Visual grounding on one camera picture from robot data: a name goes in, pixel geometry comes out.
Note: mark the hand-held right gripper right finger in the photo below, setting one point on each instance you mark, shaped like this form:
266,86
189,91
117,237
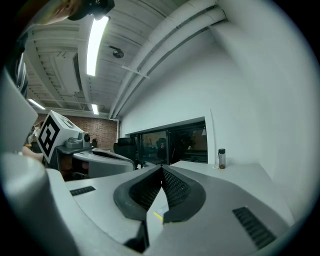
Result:
217,220

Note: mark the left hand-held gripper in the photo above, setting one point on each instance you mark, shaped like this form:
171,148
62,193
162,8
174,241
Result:
48,135

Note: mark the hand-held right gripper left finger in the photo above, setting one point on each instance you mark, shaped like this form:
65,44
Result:
105,200

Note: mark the white booklet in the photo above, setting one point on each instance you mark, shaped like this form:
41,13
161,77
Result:
156,202

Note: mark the person's left forearm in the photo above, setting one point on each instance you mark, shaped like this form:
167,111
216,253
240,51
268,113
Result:
32,153

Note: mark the person's left hand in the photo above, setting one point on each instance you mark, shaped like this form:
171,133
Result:
85,166

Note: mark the black office chair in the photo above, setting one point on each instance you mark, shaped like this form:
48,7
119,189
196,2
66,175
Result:
125,150
95,143

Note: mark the rectangular ceiling light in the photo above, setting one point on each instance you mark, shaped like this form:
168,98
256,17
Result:
95,109
96,45
36,104

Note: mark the clear bottle with black cap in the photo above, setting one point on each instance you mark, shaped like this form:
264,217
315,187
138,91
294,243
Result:
221,160

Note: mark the large dark window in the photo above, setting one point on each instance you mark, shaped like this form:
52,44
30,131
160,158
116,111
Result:
180,145

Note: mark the white ceiling air conditioner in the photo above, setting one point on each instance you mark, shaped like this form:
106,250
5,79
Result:
67,72

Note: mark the round ceiling detector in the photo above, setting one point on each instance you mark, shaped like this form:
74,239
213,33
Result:
118,53

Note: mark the white ceiling pipe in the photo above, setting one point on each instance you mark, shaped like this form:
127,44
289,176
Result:
155,45
170,55

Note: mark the person's striped shirt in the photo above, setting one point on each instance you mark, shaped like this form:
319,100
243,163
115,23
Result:
21,70

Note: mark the thin white wall pipe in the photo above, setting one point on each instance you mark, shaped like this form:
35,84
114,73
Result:
118,131

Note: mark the grey gripper-mounted camera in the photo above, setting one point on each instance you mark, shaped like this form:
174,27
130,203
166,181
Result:
85,139

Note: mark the black head-mounted camera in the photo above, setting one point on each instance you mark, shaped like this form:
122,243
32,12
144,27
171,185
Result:
95,7

